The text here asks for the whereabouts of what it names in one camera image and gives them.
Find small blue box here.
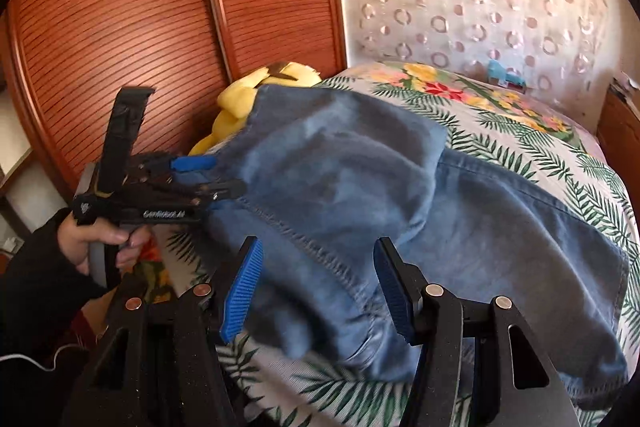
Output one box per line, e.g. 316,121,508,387
486,59,527,94

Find thin white cable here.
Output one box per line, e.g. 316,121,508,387
0,343,81,373

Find floral leaf print bedsheet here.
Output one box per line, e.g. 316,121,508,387
134,60,640,427

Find person's left forearm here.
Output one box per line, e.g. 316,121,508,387
0,207,108,427

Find wooden window cabinet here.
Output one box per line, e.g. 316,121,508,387
596,82,640,160

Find brown slatted wooden wardrobe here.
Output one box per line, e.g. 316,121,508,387
0,0,349,220

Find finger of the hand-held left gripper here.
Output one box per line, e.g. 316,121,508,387
167,178,247,204
131,152,219,184

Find yellow plush toy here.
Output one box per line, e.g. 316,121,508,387
188,60,324,156

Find blue denim pants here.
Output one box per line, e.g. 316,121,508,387
206,83,632,414

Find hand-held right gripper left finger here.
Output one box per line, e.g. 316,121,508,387
64,236,264,427

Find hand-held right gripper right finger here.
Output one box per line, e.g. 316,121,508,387
373,236,582,427

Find person's left hand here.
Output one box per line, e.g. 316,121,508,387
56,214,152,279

